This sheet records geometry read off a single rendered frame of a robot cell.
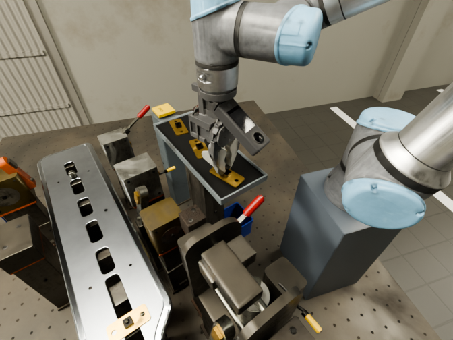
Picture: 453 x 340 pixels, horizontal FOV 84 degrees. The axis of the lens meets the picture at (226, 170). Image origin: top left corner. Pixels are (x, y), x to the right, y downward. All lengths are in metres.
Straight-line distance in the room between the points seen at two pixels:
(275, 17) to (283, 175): 0.99
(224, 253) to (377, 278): 0.74
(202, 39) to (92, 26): 2.11
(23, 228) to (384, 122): 0.88
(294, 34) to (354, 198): 0.27
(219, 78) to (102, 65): 2.19
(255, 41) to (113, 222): 0.60
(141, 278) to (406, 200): 0.55
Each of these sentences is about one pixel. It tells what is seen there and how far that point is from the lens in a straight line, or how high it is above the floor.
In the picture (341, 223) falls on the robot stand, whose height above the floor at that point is 1.10.
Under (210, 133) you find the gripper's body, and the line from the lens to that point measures 0.50.
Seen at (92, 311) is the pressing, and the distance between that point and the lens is 0.68.
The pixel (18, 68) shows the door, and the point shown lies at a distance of 2.68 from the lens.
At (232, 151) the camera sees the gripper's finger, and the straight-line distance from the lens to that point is 0.57.
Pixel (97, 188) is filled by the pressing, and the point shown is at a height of 1.00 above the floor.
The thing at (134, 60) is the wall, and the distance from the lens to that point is 2.56.
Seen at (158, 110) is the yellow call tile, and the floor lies 1.16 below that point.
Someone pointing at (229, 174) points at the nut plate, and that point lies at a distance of 0.59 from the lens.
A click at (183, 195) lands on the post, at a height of 0.75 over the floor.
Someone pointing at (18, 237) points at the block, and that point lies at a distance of 0.84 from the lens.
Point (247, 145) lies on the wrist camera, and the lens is 0.47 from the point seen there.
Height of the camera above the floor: 1.59
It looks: 43 degrees down
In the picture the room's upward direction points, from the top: straight up
